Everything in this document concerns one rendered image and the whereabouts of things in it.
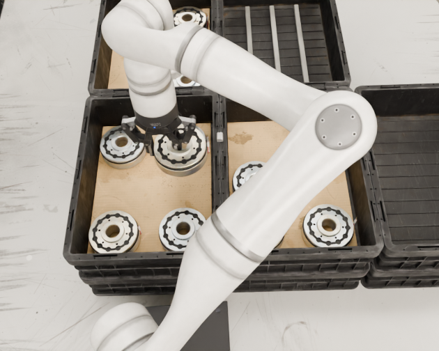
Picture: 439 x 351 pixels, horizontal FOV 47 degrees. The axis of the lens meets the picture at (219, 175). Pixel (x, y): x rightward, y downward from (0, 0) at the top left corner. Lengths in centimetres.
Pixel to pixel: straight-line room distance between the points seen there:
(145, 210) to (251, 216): 51
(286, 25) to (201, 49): 79
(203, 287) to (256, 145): 58
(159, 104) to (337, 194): 49
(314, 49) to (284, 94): 71
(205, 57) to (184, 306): 32
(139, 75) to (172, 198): 41
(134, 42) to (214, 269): 32
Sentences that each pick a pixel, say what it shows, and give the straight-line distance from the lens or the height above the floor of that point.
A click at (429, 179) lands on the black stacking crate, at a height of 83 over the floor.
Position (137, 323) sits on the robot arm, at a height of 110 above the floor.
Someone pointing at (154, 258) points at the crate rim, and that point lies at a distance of 95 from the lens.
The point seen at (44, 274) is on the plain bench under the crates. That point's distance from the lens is 126.
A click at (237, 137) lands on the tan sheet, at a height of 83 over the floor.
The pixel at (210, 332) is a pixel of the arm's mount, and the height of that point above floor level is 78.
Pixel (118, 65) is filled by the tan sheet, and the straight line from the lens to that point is 137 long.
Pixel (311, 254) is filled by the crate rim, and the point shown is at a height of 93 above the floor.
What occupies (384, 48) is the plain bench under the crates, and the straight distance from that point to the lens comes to 162.
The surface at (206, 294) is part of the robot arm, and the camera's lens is 67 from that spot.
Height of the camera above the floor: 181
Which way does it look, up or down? 59 degrees down
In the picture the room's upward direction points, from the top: 3 degrees counter-clockwise
